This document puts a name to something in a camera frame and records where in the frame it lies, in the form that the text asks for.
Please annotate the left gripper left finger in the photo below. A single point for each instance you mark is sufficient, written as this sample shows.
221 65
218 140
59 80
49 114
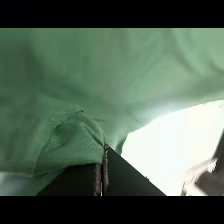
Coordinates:
78 181

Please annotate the green shirt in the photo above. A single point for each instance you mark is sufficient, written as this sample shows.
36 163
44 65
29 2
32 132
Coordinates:
100 83

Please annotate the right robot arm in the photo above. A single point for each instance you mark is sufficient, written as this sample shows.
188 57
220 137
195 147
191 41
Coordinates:
210 181

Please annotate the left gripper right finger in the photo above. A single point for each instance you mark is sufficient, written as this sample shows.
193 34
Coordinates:
125 178

